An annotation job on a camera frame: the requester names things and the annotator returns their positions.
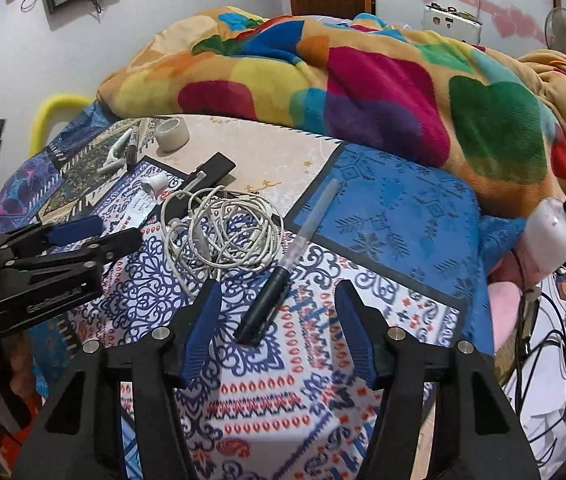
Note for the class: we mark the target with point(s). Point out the white metal box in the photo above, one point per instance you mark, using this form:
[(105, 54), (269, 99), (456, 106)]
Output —
[(450, 22)]

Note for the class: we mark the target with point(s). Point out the pink cloth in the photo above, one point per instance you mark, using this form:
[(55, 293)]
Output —
[(505, 310)]

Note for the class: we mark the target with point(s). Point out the white cloth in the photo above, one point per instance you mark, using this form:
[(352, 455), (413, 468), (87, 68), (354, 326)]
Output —
[(553, 410)]

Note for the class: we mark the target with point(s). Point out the white wardrobe with pink hearts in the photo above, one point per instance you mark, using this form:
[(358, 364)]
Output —
[(403, 0)]

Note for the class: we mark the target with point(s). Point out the black flat plastic strip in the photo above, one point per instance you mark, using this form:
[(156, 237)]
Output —
[(215, 166)]

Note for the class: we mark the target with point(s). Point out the patchwork patterned bedsheet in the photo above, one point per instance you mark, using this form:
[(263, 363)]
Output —
[(393, 210)]

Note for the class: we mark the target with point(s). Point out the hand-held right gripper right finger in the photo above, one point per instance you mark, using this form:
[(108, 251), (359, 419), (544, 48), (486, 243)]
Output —
[(355, 332)]

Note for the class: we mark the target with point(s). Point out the small white plastic cap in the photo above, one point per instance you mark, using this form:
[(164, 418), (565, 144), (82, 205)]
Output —
[(155, 184)]

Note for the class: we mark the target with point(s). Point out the white pump bottle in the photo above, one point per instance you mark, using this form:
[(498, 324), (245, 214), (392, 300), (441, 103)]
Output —
[(553, 235)]

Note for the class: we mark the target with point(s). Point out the black and grey marker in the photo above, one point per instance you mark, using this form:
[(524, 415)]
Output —
[(132, 155)]

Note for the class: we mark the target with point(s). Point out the colourful fleece blanket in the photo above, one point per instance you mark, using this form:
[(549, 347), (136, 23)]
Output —
[(363, 100)]

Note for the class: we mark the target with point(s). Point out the beige tape roll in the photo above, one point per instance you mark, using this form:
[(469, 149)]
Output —
[(170, 143)]

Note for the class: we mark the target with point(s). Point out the white plastic clip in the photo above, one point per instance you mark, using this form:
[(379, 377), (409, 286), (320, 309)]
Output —
[(112, 156)]

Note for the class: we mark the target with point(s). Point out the yellow padded bed frame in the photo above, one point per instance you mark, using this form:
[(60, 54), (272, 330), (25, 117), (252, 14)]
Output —
[(43, 115)]

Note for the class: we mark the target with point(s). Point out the black pen with clear cap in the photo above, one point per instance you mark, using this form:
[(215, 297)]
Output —
[(263, 306)]

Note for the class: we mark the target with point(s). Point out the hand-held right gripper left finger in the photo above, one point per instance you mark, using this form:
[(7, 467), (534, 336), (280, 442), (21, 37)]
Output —
[(203, 332)]

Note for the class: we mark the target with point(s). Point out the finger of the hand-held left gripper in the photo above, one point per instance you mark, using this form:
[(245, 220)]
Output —
[(79, 228), (113, 247)]

